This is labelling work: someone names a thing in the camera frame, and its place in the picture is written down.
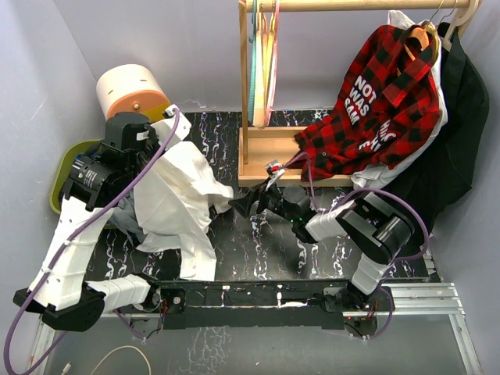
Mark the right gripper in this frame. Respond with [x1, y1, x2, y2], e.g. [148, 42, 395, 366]
[228, 178, 297, 223]

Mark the white shirt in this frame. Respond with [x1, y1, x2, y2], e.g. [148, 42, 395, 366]
[134, 141, 234, 281]

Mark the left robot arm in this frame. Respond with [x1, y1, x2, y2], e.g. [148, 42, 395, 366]
[13, 112, 162, 332]

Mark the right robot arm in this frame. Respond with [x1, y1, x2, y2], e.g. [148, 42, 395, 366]
[229, 182, 420, 310]

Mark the yellow hanger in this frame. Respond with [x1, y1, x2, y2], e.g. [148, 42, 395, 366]
[253, 11, 271, 128]

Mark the red plaid shirt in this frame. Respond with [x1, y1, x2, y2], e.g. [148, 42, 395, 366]
[291, 25, 440, 181]

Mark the pink hanger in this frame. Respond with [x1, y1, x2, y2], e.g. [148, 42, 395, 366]
[265, 0, 280, 126]

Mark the orange wooden hanger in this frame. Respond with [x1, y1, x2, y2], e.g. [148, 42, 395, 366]
[403, 23, 441, 79]

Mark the cream wooden hanger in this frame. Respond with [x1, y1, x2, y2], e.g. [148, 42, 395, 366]
[441, 0, 482, 52]

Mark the wooden clothes rack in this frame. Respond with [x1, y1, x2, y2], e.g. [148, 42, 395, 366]
[238, 0, 469, 187]

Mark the grey garment in basket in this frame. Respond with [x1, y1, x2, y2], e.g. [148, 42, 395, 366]
[108, 192, 145, 244]

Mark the round pastel drawer cabinet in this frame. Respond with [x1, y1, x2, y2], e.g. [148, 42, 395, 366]
[96, 64, 171, 122]

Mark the olive green laundry basket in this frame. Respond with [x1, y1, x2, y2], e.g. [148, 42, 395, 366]
[48, 139, 100, 215]

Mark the black garment on rack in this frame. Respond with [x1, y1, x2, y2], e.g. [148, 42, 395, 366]
[385, 31, 490, 231]

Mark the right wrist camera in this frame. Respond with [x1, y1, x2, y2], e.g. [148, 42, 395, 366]
[265, 160, 285, 189]

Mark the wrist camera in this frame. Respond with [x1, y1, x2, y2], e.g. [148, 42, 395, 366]
[265, 160, 285, 189]
[152, 105, 191, 148]

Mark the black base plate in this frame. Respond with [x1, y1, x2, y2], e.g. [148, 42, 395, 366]
[155, 280, 395, 330]

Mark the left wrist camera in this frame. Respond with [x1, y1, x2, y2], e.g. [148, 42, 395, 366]
[152, 105, 191, 148]

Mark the beige cable on floor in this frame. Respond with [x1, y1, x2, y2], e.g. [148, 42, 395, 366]
[60, 345, 152, 375]

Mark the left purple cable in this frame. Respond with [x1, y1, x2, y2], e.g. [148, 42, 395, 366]
[5, 107, 183, 373]

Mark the aluminium frame rail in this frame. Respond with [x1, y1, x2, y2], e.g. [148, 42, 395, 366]
[25, 241, 484, 375]

